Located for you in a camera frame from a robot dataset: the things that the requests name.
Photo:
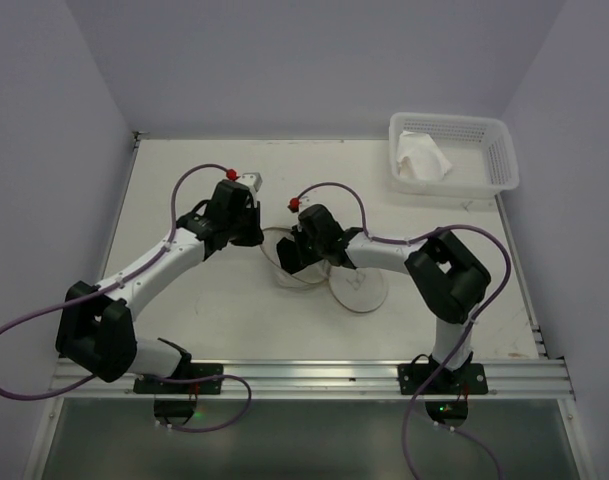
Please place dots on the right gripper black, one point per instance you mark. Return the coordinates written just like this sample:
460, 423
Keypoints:
294, 251

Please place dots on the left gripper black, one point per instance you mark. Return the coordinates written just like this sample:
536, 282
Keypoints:
249, 230

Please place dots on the white bra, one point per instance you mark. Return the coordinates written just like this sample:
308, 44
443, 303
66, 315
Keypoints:
419, 158

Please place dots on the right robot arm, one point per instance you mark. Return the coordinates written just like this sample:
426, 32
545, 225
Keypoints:
450, 279

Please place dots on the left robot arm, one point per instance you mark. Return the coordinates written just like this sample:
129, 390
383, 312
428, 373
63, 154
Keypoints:
96, 329

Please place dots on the white plastic basket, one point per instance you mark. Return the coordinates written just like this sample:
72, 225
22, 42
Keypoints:
480, 151

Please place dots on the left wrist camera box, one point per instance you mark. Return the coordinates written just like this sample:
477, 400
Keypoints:
252, 180

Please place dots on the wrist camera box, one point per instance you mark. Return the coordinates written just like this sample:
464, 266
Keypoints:
252, 180
303, 202

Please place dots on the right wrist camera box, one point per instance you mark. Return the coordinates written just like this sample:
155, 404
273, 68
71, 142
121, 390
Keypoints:
303, 202

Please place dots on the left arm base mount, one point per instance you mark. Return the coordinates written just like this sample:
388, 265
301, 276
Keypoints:
176, 397

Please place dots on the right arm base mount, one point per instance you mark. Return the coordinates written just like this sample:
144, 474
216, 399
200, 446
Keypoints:
458, 385

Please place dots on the aluminium rail frame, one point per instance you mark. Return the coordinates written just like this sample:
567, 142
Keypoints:
311, 390

